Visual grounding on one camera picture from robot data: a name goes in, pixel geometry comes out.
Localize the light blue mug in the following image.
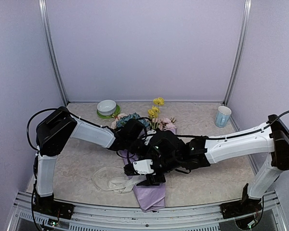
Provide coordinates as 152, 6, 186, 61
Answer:
215, 105, 232, 128

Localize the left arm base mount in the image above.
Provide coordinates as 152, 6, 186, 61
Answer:
33, 201, 74, 220

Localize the white ceramic bowl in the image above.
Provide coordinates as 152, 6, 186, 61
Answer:
96, 100, 117, 116

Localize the front aluminium rail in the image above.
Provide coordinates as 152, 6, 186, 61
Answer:
6, 191, 289, 231

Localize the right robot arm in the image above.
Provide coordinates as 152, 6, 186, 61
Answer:
132, 115, 289, 214

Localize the blue fake flower bunch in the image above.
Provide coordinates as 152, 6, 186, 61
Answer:
116, 113, 151, 128

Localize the purple wrapping paper sheet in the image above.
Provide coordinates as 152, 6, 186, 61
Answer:
117, 127, 178, 212

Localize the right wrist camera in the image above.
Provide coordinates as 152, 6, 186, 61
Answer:
123, 159, 156, 176

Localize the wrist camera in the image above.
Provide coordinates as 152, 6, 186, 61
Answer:
123, 159, 156, 176
144, 130, 157, 145

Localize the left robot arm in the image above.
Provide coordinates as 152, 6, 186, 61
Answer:
33, 106, 149, 214

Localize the pink fake rose bunch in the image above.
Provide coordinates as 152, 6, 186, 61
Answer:
110, 113, 126, 129

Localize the right aluminium frame post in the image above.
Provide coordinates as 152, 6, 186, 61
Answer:
223, 0, 252, 106

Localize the green plate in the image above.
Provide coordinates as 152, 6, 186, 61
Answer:
96, 104, 120, 119

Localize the clear printed cellophane wrap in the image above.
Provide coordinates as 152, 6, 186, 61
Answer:
91, 167, 145, 194

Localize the left aluminium frame post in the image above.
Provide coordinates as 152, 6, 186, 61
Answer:
38, 0, 69, 106

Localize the yellow fake flower stem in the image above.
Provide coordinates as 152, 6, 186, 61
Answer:
147, 97, 164, 129

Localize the aluminium frame post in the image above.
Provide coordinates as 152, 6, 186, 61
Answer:
38, 0, 69, 106
223, 0, 252, 106

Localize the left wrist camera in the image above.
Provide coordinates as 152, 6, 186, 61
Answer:
144, 130, 157, 145

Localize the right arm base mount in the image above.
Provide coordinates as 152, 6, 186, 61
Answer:
220, 200, 262, 219

